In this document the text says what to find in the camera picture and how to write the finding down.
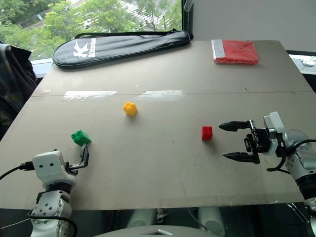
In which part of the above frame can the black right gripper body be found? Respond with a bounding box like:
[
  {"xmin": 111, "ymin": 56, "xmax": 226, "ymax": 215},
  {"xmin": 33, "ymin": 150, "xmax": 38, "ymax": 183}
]
[{"xmin": 244, "ymin": 127, "xmax": 272, "ymax": 156}]

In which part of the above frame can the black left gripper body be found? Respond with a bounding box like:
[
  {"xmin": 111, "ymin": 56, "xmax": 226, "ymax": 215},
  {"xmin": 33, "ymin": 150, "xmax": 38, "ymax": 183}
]
[{"xmin": 64, "ymin": 161, "xmax": 79, "ymax": 177}]

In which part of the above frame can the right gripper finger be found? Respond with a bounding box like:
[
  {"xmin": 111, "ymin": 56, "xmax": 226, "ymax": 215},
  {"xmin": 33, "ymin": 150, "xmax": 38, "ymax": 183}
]
[
  {"xmin": 218, "ymin": 119, "xmax": 256, "ymax": 136},
  {"xmin": 222, "ymin": 151, "xmax": 261, "ymax": 165}
]

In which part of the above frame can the green toy brick cube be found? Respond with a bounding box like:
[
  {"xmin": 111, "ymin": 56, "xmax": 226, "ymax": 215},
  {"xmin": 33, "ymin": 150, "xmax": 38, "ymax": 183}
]
[{"xmin": 71, "ymin": 129, "xmax": 92, "ymax": 147}]

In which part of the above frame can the red toy brick cube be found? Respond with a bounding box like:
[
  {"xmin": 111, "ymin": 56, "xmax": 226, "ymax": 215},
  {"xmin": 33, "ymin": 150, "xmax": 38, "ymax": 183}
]
[{"xmin": 201, "ymin": 125, "xmax": 214, "ymax": 141}]

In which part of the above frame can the clear tape strip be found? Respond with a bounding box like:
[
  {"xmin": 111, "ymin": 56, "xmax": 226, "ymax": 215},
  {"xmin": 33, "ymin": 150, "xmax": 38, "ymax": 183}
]
[
  {"xmin": 63, "ymin": 90, "xmax": 118, "ymax": 101},
  {"xmin": 137, "ymin": 90, "xmax": 183, "ymax": 102}
]

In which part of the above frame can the yellow toy brick cube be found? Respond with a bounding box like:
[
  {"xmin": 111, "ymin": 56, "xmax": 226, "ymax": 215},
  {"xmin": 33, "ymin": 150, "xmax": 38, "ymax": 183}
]
[{"xmin": 122, "ymin": 101, "xmax": 139, "ymax": 117}]

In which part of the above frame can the white rounded leg cover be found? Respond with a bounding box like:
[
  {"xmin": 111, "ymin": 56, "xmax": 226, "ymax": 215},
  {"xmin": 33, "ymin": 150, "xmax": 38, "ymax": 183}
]
[{"xmin": 197, "ymin": 207, "xmax": 227, "ymax": 237}]

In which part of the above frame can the red cloth in plastic wrap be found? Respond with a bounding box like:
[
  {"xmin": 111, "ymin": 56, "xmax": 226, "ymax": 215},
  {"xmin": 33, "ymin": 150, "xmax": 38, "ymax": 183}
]
[{"xmin": 210, "ymin": 39, "xmax": 261, "ymax": 66}]

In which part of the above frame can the dark jacket on chair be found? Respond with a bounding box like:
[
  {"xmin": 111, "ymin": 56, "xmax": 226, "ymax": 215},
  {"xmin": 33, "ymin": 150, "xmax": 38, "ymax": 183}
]
[{"xmin": 0, "ymin": 40, "xmax": 38, "ymax": 142}]

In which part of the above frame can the white round windowsill object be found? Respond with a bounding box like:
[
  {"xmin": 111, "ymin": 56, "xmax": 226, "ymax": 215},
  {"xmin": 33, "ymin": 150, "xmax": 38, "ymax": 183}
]
[{"xmin": 300, "ymin": 56, "xmax": 316, "ymax": 67}]

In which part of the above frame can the black racket bag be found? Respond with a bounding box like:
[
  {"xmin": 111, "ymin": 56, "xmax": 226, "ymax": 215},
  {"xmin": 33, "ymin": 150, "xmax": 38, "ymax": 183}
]
[{"xmin": 52, "ymin": 28, "xmax": 194, "ymax": 70}]

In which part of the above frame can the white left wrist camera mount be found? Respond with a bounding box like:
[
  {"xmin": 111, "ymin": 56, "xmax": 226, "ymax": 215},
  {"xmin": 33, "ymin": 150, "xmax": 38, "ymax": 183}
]
[{"xmin": 32, "ymin": 150, "xmax": 79, "ymax": 186}]

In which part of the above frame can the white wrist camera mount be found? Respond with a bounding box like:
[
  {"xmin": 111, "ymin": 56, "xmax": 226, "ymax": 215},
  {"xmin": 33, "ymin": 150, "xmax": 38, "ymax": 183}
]
[
  {"xmin": 263, "ymin": 111, "xmax": 288, "ymax": 156},
  {"xmin": 32, "ymin": 150, "xmax": 79, "ymax": 186}
]

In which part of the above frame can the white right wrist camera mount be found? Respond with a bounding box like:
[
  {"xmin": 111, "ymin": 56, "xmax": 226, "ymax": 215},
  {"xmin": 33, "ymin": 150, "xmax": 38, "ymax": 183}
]
[{"xmin": 263, "ymin": 111, "xmax": 288, "ymax": 156}]

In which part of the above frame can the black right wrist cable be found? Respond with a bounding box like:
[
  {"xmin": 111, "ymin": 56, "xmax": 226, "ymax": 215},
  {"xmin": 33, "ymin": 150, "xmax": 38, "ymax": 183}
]
[{"xmin": 266, "ymin": 139, "xmax": 316, "ymax": 175}]

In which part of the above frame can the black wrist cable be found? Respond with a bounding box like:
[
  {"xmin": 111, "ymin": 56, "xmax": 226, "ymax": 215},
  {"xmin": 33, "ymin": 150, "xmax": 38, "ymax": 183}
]
[
  {"xmin": 266, "ymin": 139, "xmax": 316, "ymax": 175},
  {"xmin": 0, "ymin": 161, "xmax": 34, "ymax": 181}
]

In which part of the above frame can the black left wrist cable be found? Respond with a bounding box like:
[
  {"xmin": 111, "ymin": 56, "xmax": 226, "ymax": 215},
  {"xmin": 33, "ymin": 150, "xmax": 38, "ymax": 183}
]
[{"xmin": 0, "ymin": 161, "xmax": 34, "ymax": 181}]

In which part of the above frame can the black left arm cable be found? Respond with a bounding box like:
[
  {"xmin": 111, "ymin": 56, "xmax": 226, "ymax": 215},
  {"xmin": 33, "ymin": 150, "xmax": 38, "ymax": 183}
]
[{"xmin": 26, "ymin": 214, "xmax": 79, "ymax": 237}]

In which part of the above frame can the black window frame post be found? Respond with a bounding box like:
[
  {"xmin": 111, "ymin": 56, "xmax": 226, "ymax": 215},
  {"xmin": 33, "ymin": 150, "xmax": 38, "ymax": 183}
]
[{"xmin": 181, "ymin": 0, "xmax": 195, "ymax": 34}]

